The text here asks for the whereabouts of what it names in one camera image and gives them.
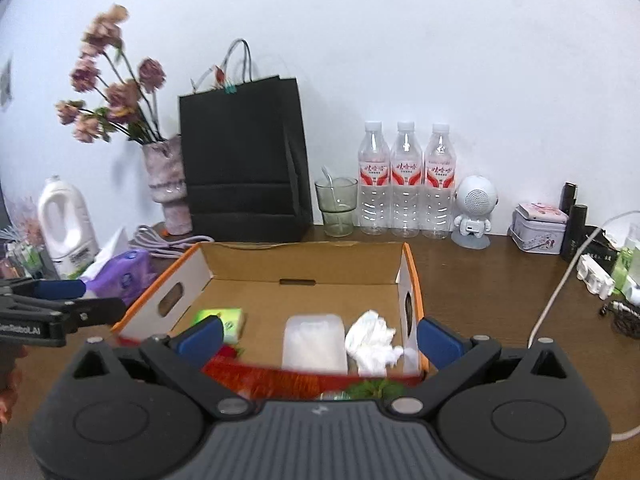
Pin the white detergent bottle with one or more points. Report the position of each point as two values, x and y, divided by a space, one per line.
65 230

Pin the pale green bottle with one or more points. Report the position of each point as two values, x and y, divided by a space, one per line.
625 265

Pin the purple tissue pack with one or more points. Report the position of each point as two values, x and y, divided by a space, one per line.
127 275

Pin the green glass cup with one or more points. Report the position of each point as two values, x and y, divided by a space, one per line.
337 217

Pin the white spoon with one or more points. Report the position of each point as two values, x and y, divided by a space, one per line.
330 177

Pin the white robot-shaped speaker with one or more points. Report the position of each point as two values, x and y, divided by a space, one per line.
476 200

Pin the pale dried bouquet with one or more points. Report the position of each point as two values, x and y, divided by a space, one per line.
22 240

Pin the green tissue packet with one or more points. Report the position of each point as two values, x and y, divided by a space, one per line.
227 322

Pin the dried pink flowers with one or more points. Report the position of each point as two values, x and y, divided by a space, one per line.
120 95

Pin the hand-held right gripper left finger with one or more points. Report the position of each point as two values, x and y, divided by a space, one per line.
202 342

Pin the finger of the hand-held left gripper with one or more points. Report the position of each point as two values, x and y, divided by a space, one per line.
95 310
60 288

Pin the clear red-label water bottle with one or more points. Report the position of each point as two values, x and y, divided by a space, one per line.
406 170
440 172
373 170

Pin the red and teal bag tag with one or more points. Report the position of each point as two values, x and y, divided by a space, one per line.
227 85

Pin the mottled pink vase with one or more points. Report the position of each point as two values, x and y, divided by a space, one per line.
167 185

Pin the white translucent plastic container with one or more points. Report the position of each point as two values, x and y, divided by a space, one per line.
314 345

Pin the short black tube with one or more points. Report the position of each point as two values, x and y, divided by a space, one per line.
570 197

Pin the crumpled white tissue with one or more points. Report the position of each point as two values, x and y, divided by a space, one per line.
372 340

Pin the white power strip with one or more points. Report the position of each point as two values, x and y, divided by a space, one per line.
595 277

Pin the person's left hand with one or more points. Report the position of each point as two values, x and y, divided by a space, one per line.
6 395

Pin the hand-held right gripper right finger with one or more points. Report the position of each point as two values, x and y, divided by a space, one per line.
440 342

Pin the orange-edged cardboard box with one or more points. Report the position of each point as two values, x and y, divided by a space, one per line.
300 265

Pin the floral tin box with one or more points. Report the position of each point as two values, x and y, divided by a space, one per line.
537 232

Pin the tall black tube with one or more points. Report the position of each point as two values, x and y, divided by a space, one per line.
575 235

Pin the small black box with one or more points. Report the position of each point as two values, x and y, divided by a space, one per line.
602 247

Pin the black paper bag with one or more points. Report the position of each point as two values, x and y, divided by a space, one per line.
235 160

